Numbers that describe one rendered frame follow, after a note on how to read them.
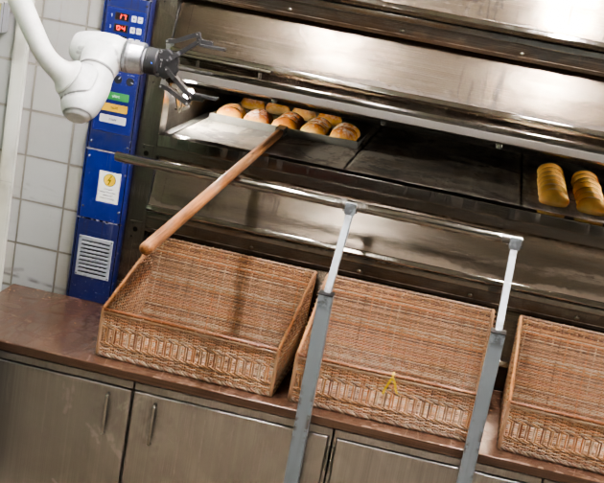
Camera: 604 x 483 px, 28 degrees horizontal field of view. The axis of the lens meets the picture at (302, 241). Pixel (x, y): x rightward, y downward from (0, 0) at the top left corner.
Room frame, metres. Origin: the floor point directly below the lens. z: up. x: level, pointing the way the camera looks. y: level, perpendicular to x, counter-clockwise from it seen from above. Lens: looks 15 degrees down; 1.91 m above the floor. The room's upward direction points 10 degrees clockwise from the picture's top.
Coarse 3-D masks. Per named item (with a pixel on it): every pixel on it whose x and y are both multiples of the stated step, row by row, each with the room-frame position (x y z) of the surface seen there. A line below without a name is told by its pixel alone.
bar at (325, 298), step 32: (128, 160) 3.48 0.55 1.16; (160, 160) 3.48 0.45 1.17; (288, 192) 3.41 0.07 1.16; (416, 224) 3.37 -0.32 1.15; (448, 224) 3.35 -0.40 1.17; (512, 256) 3.30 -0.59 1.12; (320, 320) 3.17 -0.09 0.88; (320, 352) 3.16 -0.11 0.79; (480, 384) 3.10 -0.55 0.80; (480, 416) 3.10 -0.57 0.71; (288, 480) 3.17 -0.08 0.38
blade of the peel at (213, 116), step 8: (216, 112) 4.40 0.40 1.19; (248, 112) 4.60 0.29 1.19; (216, 120) 4.30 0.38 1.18; (224, 120) 4.30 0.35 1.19; (232, 120) 4.29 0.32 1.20; (240, 120) 4.29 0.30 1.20; (248, 120) 4.29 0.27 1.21; (256, 128) 4.28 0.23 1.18; (264, 128) 4.28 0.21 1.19; (272, 128) 4.28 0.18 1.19; (288, 128) 4.27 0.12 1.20; (296, 136) 4.27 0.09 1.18; (304, 136) 4.27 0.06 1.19; (312, 136) 4.26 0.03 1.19; (320, 136) 4.26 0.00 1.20; (328, 136) 4.26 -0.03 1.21; (360, 136) 4.52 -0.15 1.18; (336, 144) 4.25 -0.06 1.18; (344, 144) 4.25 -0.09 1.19; (352, 144) 4.25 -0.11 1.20
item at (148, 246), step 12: (276, 132) 4.11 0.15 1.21; (264, 144) 3.86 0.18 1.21; (252, 156) 3.64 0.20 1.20; (240, 168) 3.44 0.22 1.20; (216, 180) 3.22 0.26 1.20; (228, 180) 3.27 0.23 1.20; (204, 192) 3.05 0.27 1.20; (216, 192) 3.12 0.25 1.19; (192, 204) 2.89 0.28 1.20; (204, 204) 2.99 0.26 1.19; (180, 216) 2.77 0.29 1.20; (192, 216) 2.86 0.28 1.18; (168, 228) 2.64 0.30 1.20; (156, 240) 2.54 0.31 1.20; (144, 252) 2.49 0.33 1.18
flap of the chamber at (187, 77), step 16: (192, 80) 3.69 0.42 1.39; (208, 80) 3.69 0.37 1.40; (224, 80) 3.68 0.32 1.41; (256, 96) 3.85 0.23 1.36; (272, 96) 3.66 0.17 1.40; (288, 96) 3.65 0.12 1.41; (304, 96) 3.65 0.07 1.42; (352, 112) 3.62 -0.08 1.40; (368, 112) 3.62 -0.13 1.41; (384, 112) 3.61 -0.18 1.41; (432, 128) 3.59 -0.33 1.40; (448, 128) 3.58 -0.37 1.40; (464, 128) 3.58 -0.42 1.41; (496, 144) 3.72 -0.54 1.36; (512, 144) 3.56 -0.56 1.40; (528, 144) 3.55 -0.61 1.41; (544, 144) 3.55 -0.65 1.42; (576, 160) 3.69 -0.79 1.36; (592, 160) 3.52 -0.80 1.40
